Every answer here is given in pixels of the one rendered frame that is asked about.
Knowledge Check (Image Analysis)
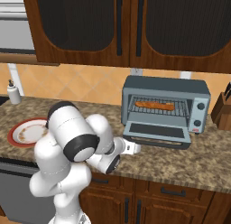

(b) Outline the white soap dispenser bottle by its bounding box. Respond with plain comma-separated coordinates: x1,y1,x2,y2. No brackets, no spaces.
6,79,23,106

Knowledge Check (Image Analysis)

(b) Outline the wooden base cupboard door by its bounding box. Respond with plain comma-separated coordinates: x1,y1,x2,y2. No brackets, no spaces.
79,187,135,224
134,191,212,224

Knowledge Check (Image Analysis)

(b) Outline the brown baguette bread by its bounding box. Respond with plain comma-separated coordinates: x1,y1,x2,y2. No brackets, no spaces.
134,100,176,112

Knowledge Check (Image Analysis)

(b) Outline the wooden knife block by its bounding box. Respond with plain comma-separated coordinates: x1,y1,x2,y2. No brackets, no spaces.
210,91,231,132

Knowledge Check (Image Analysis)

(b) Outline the grey dishwasher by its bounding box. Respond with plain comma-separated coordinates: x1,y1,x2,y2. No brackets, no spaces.
0,157,61,224

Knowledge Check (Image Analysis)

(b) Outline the dark wooden wall cupboard door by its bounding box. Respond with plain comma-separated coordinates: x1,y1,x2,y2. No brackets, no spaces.
22,0,132,69
129,0,231,75

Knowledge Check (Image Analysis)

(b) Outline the red rimmed white plate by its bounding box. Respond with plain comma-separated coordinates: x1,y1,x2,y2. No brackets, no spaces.
6,117,51,149

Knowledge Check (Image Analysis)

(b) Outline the small wooden drawer front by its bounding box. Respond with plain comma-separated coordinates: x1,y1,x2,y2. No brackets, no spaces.
89,172,136,193

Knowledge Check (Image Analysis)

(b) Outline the grey toaster oven door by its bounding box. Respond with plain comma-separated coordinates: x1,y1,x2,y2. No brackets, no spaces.
122,120,192,151

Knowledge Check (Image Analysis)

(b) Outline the black knife handle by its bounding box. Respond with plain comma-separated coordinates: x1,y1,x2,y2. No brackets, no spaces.
223,81,231,101

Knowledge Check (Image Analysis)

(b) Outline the black drawer handle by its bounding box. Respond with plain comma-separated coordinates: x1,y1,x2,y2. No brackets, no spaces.
160,186,187,198
91,177,110,185

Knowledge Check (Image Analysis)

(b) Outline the grey toaster oven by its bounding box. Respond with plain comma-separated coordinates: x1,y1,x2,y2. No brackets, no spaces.
121,75,212,135

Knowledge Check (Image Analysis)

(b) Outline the wide wooden drawer front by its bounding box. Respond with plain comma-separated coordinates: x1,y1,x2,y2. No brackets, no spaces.
148,180,216,208

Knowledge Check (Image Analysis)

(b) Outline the black wall cupboard handle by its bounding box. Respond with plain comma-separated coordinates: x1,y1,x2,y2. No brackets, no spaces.
115,0,124,57
135,0,145,58

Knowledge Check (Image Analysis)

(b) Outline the grey range hood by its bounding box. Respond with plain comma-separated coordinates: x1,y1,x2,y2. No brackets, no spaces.
0,0,37,56

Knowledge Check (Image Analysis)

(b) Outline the metal toaster oven rack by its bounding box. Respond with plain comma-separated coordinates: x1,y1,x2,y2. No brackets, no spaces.
128,96,190,118

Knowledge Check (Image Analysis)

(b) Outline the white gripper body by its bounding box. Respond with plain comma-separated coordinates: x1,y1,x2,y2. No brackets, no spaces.
129,142,143,155

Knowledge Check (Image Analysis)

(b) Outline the black base cupboard handle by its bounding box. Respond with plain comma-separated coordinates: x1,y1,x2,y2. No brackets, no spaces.
135,199,143,224
124,197,131,224

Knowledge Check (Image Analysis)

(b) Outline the white wall socket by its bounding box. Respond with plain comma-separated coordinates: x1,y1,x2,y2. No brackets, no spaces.
180,70,192,80
131,67,144,77

